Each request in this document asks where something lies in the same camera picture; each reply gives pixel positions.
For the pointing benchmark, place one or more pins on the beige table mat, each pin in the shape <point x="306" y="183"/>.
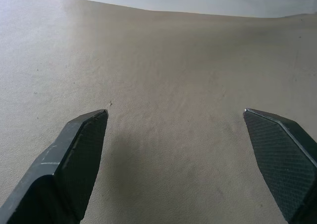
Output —
<point x="158" y="85"/>

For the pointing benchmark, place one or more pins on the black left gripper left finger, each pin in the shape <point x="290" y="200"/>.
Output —
<point x="69" y="164"/>

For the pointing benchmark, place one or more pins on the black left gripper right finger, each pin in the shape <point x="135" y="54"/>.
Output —
<point x="282" y="164"/>

